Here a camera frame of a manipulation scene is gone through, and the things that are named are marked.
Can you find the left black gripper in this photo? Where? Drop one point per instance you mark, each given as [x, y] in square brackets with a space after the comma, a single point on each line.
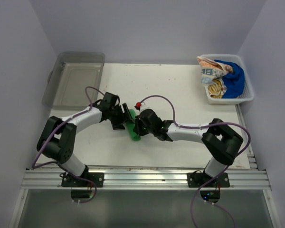
[118, 124]

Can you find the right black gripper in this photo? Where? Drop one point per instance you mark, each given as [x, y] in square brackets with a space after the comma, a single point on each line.
[137, 129]

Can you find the green microfiber towel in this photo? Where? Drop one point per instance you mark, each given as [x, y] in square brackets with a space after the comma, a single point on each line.
[130, 127]

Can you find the printed patterned towel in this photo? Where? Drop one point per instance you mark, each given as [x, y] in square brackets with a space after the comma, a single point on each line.
[211, 70]

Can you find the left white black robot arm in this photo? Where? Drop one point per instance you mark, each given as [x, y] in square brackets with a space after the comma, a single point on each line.
[57, 140]

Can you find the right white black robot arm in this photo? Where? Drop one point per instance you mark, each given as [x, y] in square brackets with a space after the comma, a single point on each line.
[222, 141]

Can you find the clear grey plastic bin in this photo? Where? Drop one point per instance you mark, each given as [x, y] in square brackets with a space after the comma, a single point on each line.
[72, 73]

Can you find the yellow striped cloth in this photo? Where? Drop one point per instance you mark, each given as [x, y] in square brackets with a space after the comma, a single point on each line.
[217, 89]

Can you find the blue cloth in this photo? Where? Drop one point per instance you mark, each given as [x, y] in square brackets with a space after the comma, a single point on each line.
[234, 82]

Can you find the white perforated plastic basket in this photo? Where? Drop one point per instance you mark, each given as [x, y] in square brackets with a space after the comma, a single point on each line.
[247, 94]

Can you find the aluminium mounting rail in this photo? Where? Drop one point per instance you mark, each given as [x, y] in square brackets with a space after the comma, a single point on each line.
[142, 178]

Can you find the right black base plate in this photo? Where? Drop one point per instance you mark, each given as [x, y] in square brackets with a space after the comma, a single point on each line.
[197, 178]

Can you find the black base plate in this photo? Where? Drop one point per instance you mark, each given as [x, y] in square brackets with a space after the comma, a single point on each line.
[197, 178]
[89, 179]

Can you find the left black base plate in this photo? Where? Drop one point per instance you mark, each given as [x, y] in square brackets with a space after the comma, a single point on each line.
[89, 179]

